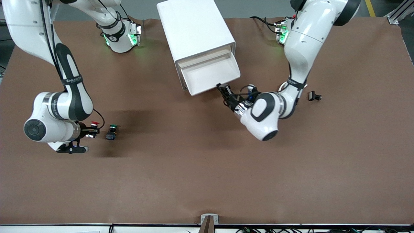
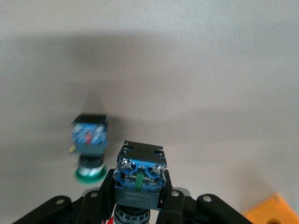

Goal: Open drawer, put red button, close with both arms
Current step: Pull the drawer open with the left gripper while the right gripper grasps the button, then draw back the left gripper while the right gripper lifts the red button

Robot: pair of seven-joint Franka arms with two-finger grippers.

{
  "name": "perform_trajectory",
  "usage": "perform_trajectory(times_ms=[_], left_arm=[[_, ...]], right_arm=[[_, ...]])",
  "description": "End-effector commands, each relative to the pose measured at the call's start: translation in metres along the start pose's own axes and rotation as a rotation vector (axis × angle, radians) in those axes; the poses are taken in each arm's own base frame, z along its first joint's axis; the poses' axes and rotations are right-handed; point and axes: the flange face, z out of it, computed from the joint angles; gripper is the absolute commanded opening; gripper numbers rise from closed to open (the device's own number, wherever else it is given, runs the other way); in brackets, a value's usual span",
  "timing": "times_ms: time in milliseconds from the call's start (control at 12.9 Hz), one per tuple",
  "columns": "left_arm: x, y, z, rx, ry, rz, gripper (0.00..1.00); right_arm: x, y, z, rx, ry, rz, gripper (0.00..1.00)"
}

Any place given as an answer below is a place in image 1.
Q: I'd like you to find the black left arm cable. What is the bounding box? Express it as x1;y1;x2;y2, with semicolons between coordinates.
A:
231;85;261;102

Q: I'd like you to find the black cable bundle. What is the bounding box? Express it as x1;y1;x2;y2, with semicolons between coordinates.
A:
236;227;414;233

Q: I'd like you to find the brown table mat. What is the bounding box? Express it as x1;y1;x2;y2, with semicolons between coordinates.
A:
0;16;414;225

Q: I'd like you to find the white plastic drawer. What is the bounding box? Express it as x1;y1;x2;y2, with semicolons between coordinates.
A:
178;52;242;97
177;45;232;68

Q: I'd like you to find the green push button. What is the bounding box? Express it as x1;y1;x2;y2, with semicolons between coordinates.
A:
106;124;120;141

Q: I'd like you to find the metal bracket with post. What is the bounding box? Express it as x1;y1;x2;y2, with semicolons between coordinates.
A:
199;214;219;233

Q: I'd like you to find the white drawer cabinet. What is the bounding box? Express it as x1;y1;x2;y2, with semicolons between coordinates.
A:
157;0;236;92

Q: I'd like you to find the aluminium frame profile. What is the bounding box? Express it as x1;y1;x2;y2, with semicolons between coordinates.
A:
385;0;414;26

